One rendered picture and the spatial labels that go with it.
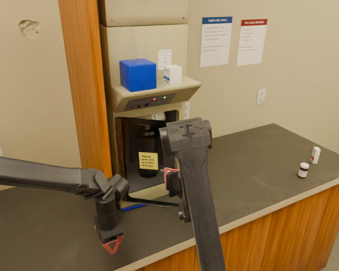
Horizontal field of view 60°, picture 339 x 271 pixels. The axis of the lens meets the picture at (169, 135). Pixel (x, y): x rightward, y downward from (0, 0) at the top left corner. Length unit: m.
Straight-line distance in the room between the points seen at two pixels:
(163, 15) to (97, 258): 0.92
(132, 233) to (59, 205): 0.39
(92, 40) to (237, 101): 1.30
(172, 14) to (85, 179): 0.67
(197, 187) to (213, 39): 1.35
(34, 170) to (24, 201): 0.80
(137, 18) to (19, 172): 0.65
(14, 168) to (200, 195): 0.41
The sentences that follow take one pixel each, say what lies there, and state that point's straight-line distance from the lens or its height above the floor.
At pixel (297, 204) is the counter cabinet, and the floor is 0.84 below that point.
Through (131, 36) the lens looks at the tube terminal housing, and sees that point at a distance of 1.09.
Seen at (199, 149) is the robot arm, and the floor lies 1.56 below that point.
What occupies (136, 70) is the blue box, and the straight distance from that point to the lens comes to 1.00.
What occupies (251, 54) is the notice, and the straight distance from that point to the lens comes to 2.02.
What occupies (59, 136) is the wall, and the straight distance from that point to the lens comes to 1.59.
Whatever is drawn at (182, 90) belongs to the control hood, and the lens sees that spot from 1.10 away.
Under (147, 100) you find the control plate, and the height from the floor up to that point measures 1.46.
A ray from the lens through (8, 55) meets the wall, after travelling 1.46.
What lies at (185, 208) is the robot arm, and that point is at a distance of 0.87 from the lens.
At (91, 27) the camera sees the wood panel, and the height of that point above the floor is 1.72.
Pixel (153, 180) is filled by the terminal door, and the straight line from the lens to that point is 1.22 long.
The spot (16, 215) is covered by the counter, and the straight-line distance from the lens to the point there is 1.47.
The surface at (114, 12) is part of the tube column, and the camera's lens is 1.07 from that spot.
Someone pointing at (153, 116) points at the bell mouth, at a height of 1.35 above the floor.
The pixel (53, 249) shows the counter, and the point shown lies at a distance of 1.26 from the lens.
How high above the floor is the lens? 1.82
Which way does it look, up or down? 26 degrees down
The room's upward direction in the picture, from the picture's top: 1 degrees clockwise
